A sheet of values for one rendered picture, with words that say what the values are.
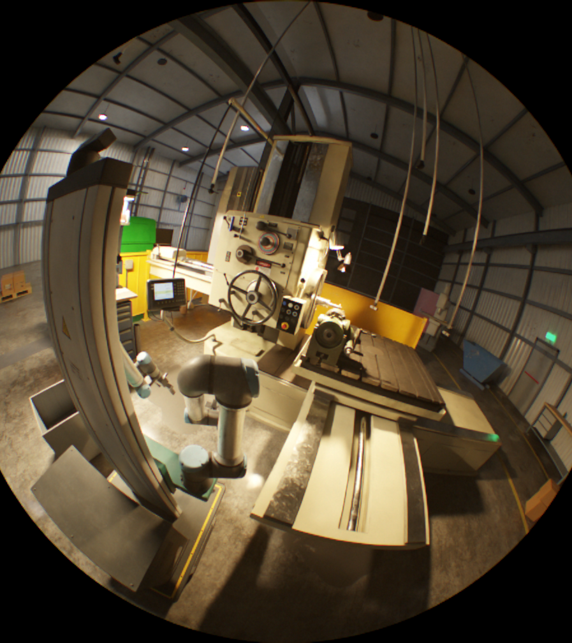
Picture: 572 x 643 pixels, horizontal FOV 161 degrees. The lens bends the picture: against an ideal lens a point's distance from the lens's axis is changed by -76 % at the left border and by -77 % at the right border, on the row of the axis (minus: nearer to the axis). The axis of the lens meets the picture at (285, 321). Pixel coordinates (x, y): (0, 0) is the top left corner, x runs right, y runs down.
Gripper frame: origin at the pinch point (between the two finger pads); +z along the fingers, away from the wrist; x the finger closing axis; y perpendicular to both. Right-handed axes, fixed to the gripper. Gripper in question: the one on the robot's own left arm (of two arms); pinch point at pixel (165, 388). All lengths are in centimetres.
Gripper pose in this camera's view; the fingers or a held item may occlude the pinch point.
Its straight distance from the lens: 138.8
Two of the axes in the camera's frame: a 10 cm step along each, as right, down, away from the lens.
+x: -9.5, -2.0, 2.3
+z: 0.0, 7.6, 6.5
